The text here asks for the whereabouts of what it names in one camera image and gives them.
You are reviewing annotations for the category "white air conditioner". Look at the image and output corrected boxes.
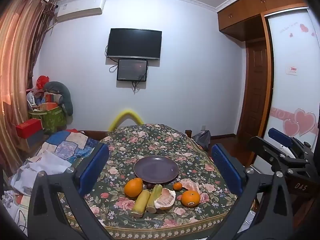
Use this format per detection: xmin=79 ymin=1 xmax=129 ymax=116
xmin=55 ymin=0 xmax=106 ymax=23

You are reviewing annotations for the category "orange with sticker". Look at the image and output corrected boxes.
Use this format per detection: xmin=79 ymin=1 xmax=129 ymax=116
xmin=181 ymin=190 xmax=201 ymax=208

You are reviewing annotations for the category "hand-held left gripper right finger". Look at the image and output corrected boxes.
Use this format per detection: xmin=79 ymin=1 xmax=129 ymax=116
xmin=207 ymin=143 xmax=294 ymax=240

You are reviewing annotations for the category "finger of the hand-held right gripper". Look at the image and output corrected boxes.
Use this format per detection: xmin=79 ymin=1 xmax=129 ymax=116
xmin=247 ymin=136 xmax=310 ymax=172
xmin=268 ymin=128 xmax=312 ymax=156

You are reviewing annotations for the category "yellow foam tube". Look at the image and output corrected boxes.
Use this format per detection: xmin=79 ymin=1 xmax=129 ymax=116
xmin=108 ymin=109 xmax=144 ymax=132

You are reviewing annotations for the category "white heart-print wardrobe door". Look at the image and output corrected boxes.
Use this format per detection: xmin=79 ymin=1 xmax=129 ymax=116
xmin=252 ymin=7 xmax=320 ymax=166

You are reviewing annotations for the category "black wall television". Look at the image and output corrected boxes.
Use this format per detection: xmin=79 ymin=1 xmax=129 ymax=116
xmin=107 ymin=28 xmax=162 ymax=61

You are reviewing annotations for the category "brown wooden door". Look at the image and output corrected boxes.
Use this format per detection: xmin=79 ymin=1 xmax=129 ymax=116
xmin=236 ymin=40 xmax=270 ymax=139

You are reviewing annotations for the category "dark purple plate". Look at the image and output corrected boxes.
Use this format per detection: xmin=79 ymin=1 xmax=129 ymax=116
xmin=133 ymin=156 xmax=179 ymax=184

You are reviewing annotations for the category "red cardboard box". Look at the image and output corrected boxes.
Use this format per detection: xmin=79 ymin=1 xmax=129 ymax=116
xmin=16 ymin=119 xmax=43 ymax=139

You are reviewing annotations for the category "peeled pomelo chunk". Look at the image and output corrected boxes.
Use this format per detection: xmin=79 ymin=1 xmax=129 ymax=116
xmin=154 ymin=188 xmax=176 ymax=211

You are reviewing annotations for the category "green fabric storage box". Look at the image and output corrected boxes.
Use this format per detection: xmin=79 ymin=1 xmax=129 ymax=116
xmin=28 ymin=105 xmax=67 ymax=134

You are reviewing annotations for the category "orange box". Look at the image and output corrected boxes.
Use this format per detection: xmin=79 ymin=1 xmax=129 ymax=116
xmin=40 ymin=102 xmax=59 ymax=111

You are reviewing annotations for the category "thin green sugarcane piece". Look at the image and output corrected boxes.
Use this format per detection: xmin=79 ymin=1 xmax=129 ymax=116
xmin=146 ymin=184 xmax=163 ymax=214

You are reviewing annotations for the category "thick green sugarcane piece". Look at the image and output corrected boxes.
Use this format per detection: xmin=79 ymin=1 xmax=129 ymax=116
xmin=130 ymin=189 xmax=151 ymax=218

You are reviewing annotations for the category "small black monitor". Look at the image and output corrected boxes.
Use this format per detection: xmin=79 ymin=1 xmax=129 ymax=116
xmin=117 ymin=59 xmax=148 ymax=82

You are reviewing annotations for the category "plain orange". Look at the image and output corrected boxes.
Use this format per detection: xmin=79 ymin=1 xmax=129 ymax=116
xmin=124 ymin=178 xmax=144 ymax=198

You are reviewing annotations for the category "blue patchwork quilt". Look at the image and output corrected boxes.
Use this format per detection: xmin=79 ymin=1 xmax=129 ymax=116
xmin=32 ymin=129 xmax=101 ymax=163

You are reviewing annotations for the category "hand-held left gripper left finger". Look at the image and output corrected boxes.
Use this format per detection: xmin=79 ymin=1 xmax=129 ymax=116
xmin=27 ymin=143 xmax=110 ymax=240

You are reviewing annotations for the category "wooden overhead cabinet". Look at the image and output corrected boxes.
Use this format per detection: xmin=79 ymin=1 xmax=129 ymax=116
xmin=217 ymin=0 xmax=311 ymax=42

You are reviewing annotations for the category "grey bag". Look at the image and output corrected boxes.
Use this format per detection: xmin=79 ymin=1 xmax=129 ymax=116
xmin=191 ymin=130 xmax=212 ymax=151

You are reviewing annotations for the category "striped brown curtain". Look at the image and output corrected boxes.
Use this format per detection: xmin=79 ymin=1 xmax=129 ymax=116
xmin=0 ymin=0 xmax=57 ymax=180

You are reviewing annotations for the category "floral green quilt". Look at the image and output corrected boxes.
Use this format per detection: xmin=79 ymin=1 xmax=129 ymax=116
xmin=59 ymin=124 xmax=238 ymax=240

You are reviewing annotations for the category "white cloth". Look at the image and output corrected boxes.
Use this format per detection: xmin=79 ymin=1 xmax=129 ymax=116
xmin=10 ymin=152 xmax=73 ymax=196

